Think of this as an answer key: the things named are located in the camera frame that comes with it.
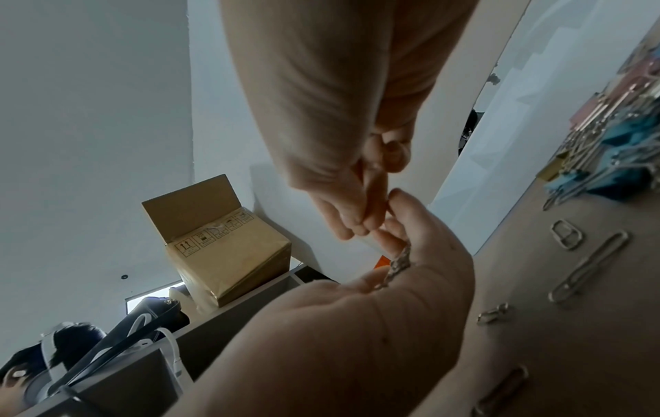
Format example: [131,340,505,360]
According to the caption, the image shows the person's left hand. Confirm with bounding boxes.
[247,188,475,359]

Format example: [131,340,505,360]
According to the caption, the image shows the person's right hand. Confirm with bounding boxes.
[219,0,479,242]

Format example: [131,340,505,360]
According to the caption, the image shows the handful of paper clips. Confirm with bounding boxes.
[373,244,414,291]

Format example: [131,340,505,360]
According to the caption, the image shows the pile of silver paper clips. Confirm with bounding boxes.
[471,40,660,417]

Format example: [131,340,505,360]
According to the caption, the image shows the group of coloured binder clips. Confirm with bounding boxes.
[536,40,660,203]

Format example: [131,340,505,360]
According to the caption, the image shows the person's left forearm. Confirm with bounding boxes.
[177,313,465,417]

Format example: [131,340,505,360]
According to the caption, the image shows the brown cardboard box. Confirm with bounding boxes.
[140,173,294,308]

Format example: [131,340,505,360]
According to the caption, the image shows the grey shelf unit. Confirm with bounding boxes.
[0,264,331,417]

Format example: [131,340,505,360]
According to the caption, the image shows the ceiling light panel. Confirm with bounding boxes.
[123,278,184,315]

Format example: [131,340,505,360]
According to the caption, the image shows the black bag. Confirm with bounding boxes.
[0,296,192,408]

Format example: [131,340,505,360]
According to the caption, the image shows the white cord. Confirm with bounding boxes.
[149,325,184,379]

